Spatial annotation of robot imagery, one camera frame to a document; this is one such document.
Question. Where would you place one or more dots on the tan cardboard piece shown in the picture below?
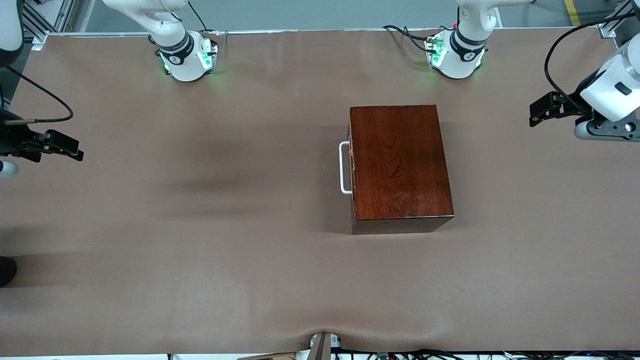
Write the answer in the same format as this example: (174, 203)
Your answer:
(270, 357)

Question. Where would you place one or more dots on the dark grey camera mount bracket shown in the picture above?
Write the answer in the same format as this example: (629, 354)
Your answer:
(617, 129)

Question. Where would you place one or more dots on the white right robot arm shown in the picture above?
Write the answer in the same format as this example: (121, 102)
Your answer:
(182, 65)

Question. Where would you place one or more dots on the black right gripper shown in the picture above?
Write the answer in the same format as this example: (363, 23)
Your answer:
(11, 138)

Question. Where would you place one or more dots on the dark wooden drawer cabinet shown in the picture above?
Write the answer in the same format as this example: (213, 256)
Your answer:
(400, 165)

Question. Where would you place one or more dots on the black rounded object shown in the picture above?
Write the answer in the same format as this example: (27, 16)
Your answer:
(6, 272)

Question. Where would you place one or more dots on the brown table mat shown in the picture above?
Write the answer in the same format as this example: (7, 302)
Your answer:
(200, 250)

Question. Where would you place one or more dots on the aluminium frame profile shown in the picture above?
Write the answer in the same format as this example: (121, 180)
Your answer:
(607, 30)
(37, 40)

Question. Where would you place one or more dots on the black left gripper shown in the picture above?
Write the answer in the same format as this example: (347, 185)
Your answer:
(575, 102)

